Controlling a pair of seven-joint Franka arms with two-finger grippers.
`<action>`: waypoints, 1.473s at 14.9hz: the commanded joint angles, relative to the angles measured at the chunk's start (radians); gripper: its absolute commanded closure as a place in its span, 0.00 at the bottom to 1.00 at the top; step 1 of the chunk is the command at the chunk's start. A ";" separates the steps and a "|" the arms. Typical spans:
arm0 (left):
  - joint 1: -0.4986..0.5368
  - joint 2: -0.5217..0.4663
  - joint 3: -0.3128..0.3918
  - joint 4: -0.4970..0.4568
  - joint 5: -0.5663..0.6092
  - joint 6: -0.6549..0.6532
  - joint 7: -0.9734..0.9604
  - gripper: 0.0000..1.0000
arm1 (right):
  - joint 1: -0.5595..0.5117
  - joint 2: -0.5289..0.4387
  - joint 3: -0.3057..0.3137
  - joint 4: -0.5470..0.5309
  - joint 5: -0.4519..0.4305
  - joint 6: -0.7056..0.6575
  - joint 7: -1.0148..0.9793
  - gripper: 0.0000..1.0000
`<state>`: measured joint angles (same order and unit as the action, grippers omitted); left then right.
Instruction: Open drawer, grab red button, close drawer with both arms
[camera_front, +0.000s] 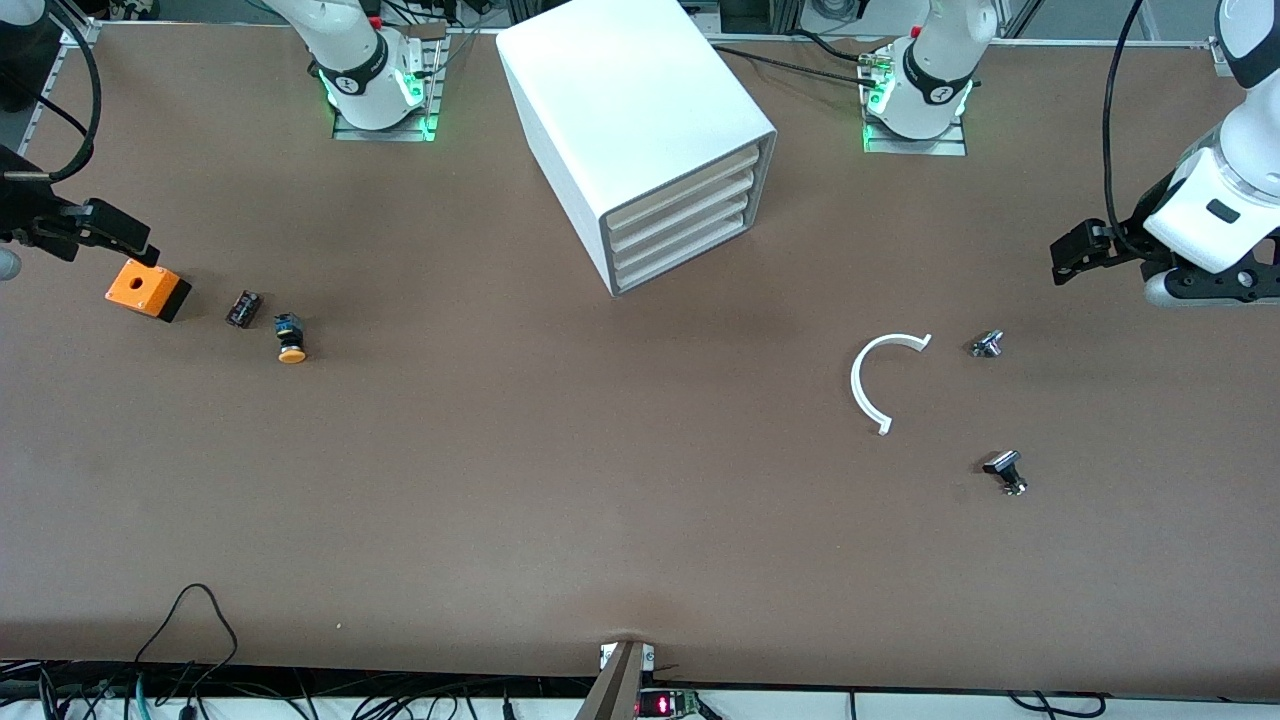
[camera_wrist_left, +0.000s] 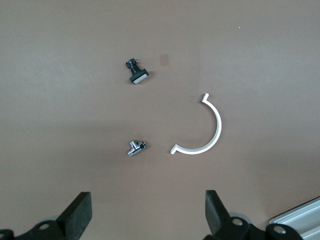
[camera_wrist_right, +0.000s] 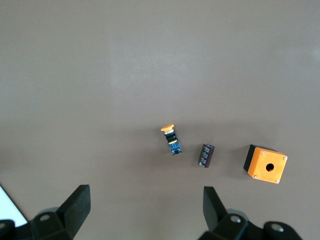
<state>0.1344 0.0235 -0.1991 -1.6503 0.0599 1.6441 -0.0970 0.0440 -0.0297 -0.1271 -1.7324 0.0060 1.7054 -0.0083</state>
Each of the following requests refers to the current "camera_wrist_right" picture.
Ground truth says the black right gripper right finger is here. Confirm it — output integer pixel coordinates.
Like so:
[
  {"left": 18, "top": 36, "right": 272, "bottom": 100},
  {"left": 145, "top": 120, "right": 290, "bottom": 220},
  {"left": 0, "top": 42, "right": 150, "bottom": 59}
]
[{"left": 198, "top": 186, "right": 263, "bottom": 240}]

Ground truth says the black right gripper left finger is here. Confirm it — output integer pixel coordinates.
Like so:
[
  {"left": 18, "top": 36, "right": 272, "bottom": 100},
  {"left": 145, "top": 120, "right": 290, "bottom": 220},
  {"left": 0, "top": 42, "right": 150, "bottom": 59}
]
[{"left": 27, "top": 184, "right": 91, "bottom": 240}]

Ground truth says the yellow mushroom push button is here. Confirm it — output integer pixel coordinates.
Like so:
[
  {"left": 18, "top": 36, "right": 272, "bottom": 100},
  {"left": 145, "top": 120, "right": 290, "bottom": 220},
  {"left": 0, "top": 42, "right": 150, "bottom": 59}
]
[{"left": 159, "top": 123, "right": 185, "bottom": 156}]

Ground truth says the dark cylindrical capacitor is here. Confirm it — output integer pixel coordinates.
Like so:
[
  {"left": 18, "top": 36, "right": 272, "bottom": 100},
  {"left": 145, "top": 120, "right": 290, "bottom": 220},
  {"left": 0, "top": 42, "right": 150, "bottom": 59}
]
[{"left": 196, "top": 143, "right": 216, "bottom": 169}]

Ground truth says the orange button enclosure box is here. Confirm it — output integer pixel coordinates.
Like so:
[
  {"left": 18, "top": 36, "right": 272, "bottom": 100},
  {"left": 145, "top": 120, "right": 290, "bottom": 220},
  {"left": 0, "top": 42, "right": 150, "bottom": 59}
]
[{"left": 243, "top": 144, "right": 288, "bottom": 185}]

